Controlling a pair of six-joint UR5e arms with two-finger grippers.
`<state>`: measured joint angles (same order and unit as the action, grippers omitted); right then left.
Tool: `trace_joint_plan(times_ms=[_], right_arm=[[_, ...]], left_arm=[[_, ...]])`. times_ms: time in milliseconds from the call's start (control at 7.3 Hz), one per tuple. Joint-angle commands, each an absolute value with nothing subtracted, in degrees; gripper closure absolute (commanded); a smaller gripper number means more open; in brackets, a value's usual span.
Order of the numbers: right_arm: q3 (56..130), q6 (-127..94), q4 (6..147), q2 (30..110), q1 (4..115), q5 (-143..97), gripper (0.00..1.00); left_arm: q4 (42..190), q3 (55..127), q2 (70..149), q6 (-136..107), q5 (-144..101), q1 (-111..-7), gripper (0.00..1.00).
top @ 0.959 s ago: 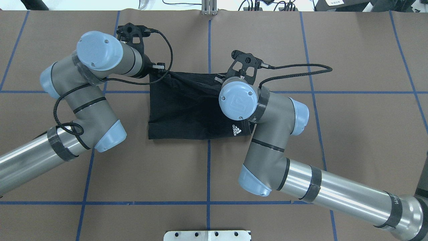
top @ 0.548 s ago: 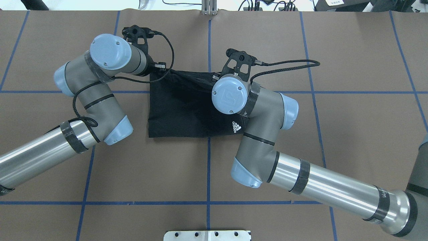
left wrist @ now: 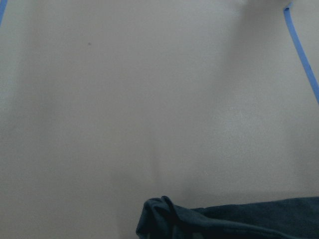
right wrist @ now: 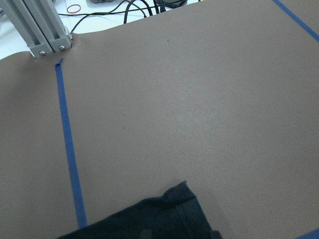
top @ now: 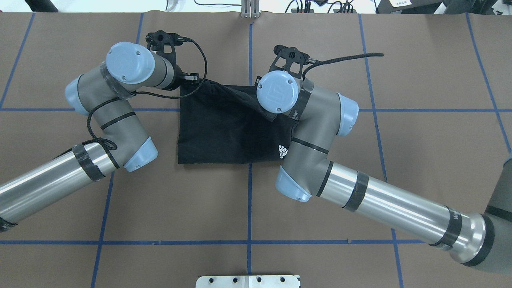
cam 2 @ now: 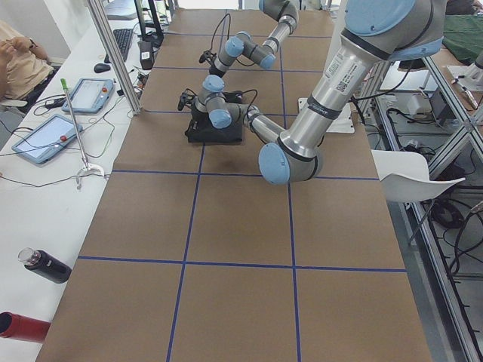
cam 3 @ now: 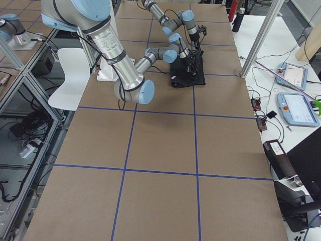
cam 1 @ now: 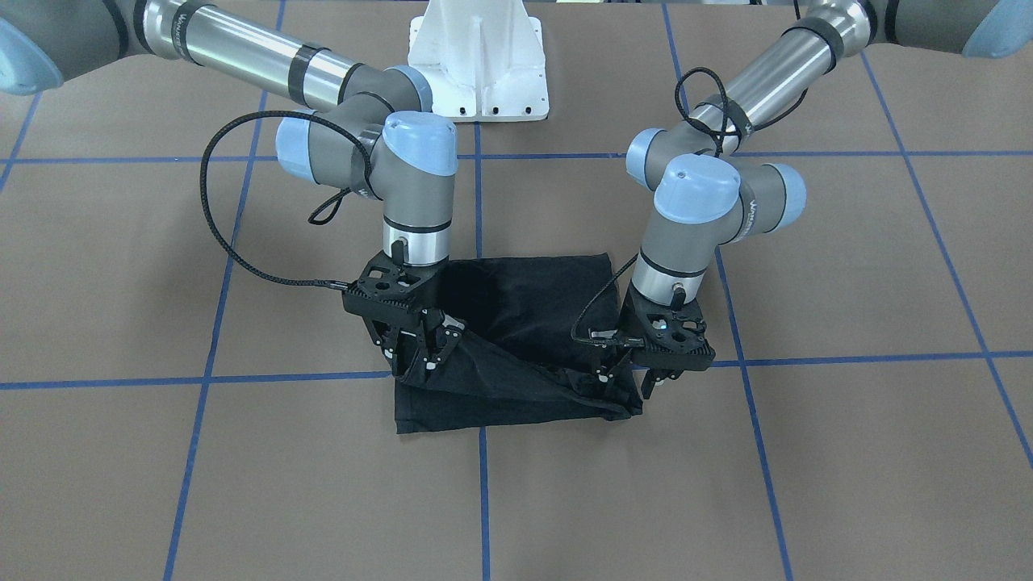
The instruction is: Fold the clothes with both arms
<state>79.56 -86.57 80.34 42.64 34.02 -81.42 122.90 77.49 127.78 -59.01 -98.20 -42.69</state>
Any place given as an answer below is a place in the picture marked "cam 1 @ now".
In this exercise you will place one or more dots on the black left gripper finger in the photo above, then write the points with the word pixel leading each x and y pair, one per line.
pixel 649 382
pixel 604 379

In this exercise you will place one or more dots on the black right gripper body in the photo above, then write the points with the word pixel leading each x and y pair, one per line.
pixel 425 339

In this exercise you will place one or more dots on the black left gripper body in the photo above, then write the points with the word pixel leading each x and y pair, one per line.
pixel 607 361

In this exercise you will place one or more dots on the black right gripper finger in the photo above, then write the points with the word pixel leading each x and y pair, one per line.
pixel 404 353
pixel 442 342

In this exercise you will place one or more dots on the black printed t-shirt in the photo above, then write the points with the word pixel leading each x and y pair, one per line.
pixel 516 363

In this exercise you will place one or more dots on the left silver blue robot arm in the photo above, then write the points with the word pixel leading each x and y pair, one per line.
pixel 915 244

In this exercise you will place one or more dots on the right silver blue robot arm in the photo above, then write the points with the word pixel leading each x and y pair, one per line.
pixel 110 275

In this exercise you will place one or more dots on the brown paper table cover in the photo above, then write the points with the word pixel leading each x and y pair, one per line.
pixel 863 471

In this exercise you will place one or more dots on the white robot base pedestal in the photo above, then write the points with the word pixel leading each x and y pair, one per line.
pixel 484 60

